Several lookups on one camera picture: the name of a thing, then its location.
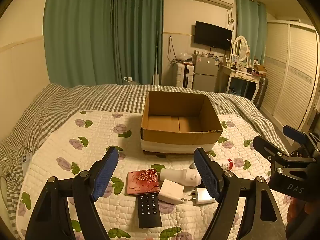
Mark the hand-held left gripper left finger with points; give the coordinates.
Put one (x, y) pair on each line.
(105, 175)

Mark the small white kettle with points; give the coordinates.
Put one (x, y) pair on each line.
(128, 79)

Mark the oval white-framed mirror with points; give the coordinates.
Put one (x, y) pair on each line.
(240, 47)

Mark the cardboard box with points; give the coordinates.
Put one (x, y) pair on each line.
(175, 137)

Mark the black remote control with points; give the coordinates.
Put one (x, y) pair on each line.
(148, 210)

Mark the white floral quilt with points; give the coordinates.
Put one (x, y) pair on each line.
(100, 135)

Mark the large white square charger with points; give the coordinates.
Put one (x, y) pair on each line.
(171, 191)

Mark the person's right hand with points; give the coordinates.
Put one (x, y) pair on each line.
(296, 211)

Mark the silver two-door fridge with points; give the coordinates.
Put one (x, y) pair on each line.
(205, 75)

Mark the wide green curtain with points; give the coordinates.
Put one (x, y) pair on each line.
(137, 35)
(77, 35)

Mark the white bottle with red cap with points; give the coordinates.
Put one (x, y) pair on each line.
(226, 165)

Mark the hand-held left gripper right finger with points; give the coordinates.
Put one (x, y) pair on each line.
(206, 172)

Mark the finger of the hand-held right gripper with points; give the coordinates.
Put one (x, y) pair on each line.
(268, 150)
(295, 132)

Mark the white flat mop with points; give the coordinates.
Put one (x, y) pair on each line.
(156, 78)

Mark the dark suitcase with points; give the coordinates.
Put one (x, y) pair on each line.
(261, 90)

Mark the white louvred wardrobe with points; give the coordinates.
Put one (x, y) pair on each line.
(292, 75)

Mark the small white plug adapter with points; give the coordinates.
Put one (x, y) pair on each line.
(201, 196)

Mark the narrow green curtain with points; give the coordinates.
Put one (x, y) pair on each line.
(250, 25)

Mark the black wall television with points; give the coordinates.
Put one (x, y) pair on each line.
(212, 35)

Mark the small white device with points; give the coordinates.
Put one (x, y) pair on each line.
(25, 158)

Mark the white handheld device with button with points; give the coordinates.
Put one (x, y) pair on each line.
(180, 176)

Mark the white dressing table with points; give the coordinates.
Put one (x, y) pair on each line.
(237, 73)

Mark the white ribbed suitcase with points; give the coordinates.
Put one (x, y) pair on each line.
(181, 75)

